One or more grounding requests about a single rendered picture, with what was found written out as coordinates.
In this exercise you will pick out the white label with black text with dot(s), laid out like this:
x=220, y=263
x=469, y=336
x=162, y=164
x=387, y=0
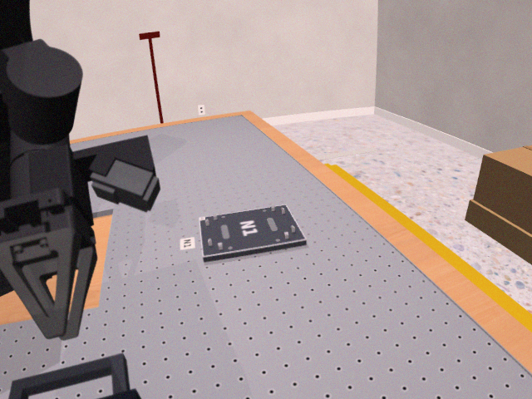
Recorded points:
x=188, y=243

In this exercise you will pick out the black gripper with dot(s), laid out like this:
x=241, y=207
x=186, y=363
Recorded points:
x=31, y=254

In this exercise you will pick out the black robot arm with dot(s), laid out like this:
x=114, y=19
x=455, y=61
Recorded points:
x=43, y=85

